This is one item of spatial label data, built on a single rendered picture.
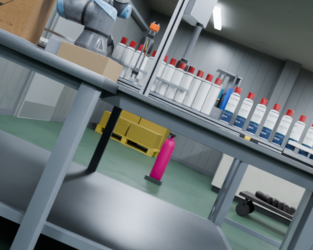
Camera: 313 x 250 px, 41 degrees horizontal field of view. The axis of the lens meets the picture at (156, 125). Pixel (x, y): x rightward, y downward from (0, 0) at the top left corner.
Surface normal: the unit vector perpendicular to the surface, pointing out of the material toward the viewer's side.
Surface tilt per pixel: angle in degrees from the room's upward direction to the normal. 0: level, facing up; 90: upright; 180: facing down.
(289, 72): 90
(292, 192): 90
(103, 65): 90
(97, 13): 91
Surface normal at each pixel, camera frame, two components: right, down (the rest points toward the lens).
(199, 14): 0.75, 0.34
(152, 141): -0.24, -0.07
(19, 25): 0.00, 0.03
